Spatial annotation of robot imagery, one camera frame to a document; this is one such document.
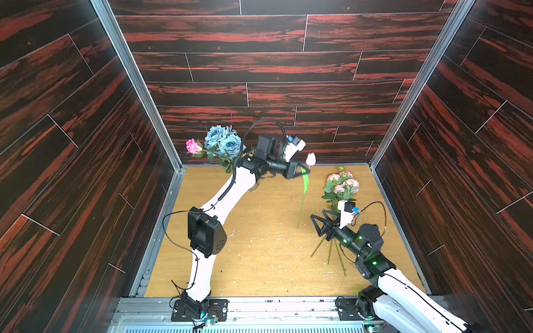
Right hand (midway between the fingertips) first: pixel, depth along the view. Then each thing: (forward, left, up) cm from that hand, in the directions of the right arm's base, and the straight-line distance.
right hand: (321, 211), depth 76 cm
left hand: (+10, +5, +11) cm, 16 cm away
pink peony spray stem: (+24, -15, -14) cm, 31 cm away
